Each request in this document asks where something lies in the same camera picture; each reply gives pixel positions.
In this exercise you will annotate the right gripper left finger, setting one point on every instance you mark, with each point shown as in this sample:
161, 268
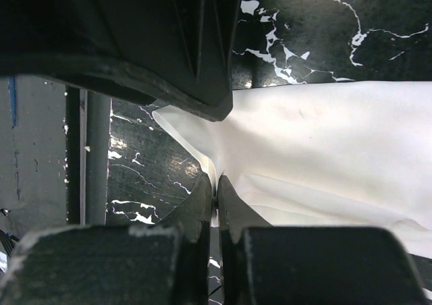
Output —
164, 263

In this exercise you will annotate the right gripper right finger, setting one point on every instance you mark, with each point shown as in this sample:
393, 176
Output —
265, 264

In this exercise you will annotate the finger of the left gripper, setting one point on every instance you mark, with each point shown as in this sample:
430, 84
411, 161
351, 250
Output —
178, 51

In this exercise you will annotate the white underwear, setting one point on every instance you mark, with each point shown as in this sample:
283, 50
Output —
355, 153

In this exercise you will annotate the aluminium front rail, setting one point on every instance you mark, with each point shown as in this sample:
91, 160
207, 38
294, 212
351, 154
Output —
54, 144

